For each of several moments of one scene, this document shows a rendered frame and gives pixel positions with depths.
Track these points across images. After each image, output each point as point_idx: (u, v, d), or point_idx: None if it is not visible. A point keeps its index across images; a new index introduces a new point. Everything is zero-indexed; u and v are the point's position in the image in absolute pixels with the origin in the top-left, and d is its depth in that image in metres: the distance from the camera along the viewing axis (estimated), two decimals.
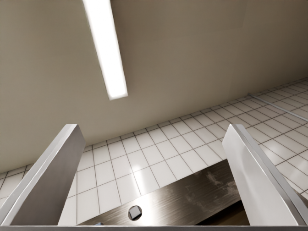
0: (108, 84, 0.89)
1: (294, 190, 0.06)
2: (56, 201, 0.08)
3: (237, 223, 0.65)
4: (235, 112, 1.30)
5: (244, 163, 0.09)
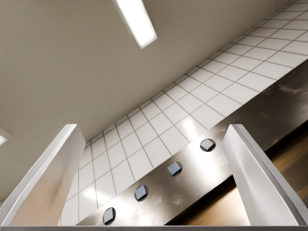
0: (134, 30, 0.80)
1: (294, 190, 0.06)
2: (56, 201, 0.08)
3: None
4: (291, 15, 1.01)
5: (244, 163, 0.09)
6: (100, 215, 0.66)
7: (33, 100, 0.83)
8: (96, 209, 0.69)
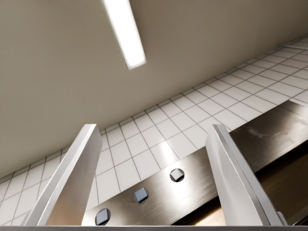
0: (125, 52, 0.83)
1: (263, 190, 0.06)
2: (80, 201, 0.08)
3: (295, 172, 0.58)
4: (266, 65, 1.15)
5: (221, 163, 0.09)
6: None
7: (5, 101, 0.78)
8: None
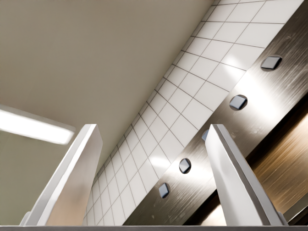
0: None
1: (263, 190, 0.06)
2: (80, 201, 0.08)
3: None
4: None
5: (221, 163, 0.09)
6: (176, 167, 0.70)
7: (79, 90, 0.89)
8: (170, 164, 0.72)
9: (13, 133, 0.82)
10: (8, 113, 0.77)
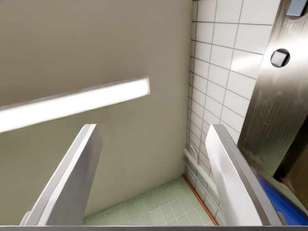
0: None
1: (263, 190, 0.06)
2: (80, 201, 0.08)
3: None
4: None
5: (221, 163, 0.09)
6: (283, 22, 0.52)
7: (127, 36, 0.85)
8: (272, 26, 0.55)
9: (109, 104, 0.95)
10: (96, 90, 0.88)
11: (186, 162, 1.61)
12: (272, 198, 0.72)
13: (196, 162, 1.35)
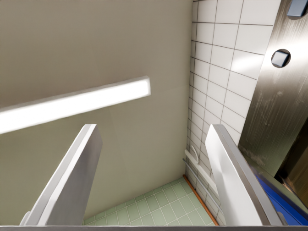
0: None
1: (263, 190, 0.06)
2: (80, 201, 0.08)
3: None
4: None
5: (221, 163, 0.09)
6: (283, 22, 0.52)
7: (127, 37, 0.85)
8: (272, 27, 0.55)
9: (110, 105, 0.95)
10: (97, 91, 0.88)
11: (187, 163, 1.61)
12: (274, 199, 0.71)
13: (197, 163, 1.35)
